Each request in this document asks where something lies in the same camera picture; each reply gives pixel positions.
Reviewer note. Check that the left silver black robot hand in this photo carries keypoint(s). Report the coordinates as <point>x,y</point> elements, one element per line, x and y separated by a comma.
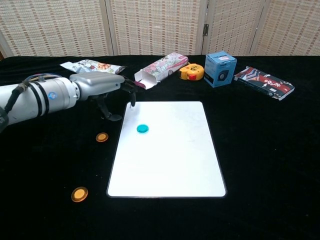
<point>97,83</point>

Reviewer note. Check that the orange button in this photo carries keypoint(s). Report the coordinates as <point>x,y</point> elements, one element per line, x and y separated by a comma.
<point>102,137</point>
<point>79,194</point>

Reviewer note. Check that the teal round token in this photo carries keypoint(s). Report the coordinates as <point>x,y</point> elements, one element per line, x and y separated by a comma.
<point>142,128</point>

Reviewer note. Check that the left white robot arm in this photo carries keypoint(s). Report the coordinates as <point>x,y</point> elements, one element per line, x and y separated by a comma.
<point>32,100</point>

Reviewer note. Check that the white magnetic board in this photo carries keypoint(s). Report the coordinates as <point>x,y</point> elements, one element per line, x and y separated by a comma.
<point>170,155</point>

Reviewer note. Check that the white snack bag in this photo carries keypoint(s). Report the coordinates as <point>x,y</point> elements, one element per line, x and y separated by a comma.
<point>87,66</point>

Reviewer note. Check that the floral long carton box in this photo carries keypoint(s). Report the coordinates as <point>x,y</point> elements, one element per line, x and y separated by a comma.
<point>162,67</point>

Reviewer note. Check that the woven folding screen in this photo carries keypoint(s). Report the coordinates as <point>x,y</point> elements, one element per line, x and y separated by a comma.
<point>155,25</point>

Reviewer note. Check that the yellow tape measure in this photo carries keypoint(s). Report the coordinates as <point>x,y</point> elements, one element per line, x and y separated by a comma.
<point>192,72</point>

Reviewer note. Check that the blue cube box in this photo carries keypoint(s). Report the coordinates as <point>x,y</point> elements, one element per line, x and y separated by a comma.
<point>220,70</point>

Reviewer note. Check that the dark red patterned box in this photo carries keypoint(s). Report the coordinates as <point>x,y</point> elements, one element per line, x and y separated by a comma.
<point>265,83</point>

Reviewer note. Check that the black velvet tablecloth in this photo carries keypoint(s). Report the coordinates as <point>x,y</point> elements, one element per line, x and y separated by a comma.
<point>262,162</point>

